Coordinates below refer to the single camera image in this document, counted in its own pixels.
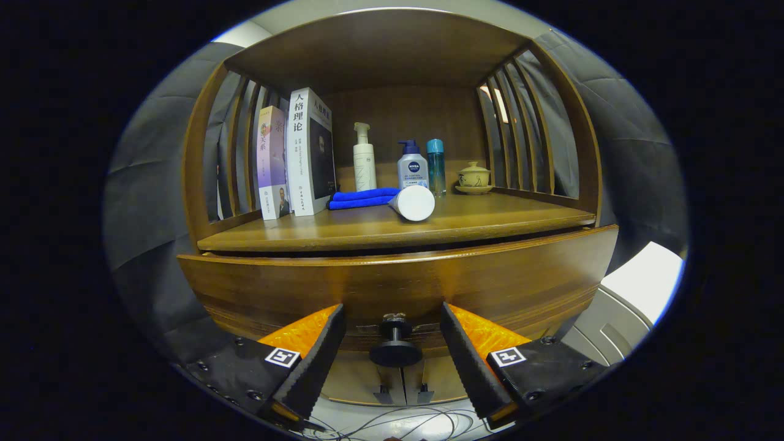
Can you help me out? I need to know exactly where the wooden countertop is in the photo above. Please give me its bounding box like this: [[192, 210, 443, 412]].
[[197, 191, 597, 253]]

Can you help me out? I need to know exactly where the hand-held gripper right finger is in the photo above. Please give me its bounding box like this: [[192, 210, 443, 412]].
[[440, 302, 613, 429]]

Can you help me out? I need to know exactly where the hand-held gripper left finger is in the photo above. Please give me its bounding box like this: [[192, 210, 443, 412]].
[[181, 304, 347, 432]]

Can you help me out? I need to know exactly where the white bottle with blue pump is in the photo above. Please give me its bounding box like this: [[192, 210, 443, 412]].
[[397, 140, 429, 189]]

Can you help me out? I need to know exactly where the white grooved appliance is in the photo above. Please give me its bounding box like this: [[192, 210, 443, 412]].
[[560, 241, 685, 368]]

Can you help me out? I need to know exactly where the white and green cleanser tube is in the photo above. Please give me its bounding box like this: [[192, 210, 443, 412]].
[[388, 184, 436, 222]]

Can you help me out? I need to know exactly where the purple book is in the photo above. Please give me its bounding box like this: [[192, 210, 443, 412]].
[[256, 105, 292, 221]]

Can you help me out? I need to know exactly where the wooden drawer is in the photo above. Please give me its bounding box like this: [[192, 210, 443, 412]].
[[176, 224, 619, 368]]

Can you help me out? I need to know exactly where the teal bottle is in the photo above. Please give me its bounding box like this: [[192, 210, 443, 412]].
[[426, 138, 447, 197]]

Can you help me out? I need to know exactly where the yellow lidded teacup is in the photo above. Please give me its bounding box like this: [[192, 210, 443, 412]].
[[458, 161, 491, 188]]

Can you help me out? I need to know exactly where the blue folded cloth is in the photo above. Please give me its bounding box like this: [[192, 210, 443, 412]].
[[328, 187, 402, 211]]

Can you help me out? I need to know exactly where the wooden cabinet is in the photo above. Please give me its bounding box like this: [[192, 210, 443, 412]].
[[182, 9, 604, 408]]

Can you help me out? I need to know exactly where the white book with portrait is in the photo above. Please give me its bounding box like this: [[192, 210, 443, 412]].
[[286, 87, 337, 217]]

